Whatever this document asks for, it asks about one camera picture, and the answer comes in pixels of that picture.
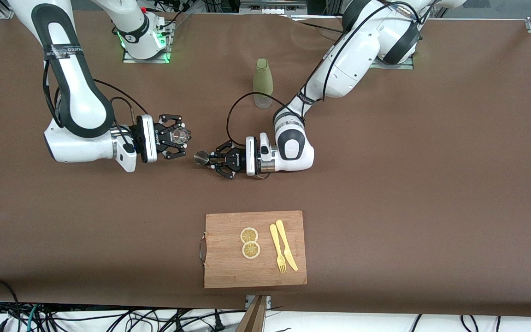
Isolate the black left base cable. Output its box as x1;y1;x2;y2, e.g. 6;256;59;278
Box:
293;18;347;36

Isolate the small metal bracket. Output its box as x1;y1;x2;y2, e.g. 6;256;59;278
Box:
246;295;272;310

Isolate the brown table cover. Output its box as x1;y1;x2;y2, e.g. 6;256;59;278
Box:
0;8;531;318

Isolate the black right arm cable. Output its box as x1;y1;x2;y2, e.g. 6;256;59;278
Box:
41;57;152;154

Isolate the black base cable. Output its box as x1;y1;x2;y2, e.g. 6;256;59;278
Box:
163;9;193;36
293;18;347;36

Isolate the yellow plastic knife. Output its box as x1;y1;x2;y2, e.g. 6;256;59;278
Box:
275;219;299;272

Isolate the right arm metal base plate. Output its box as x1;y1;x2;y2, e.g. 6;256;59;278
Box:
122;21;172;64

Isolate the yellow plastic fork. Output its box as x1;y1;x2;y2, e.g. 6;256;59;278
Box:
269;224;287;273

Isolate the wooden post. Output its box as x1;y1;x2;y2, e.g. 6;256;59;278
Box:
236;295;268;332

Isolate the black right base cable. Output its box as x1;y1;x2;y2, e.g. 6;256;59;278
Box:
163;9;193;36

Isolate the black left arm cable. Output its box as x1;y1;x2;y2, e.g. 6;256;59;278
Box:
226;2;428;149

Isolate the clear glass shaker cup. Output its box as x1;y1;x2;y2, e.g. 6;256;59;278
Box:
171;127;193;146

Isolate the wooden cutting board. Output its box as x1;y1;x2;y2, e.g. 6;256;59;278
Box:
199;210;307;289

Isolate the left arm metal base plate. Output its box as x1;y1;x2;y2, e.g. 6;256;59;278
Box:
369;55;415;70

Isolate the green bottle with clear base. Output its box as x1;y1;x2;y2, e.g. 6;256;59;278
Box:
253;58;274;109

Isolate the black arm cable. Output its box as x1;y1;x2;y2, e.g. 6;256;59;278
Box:
226;2;428;149
41;57;152;154

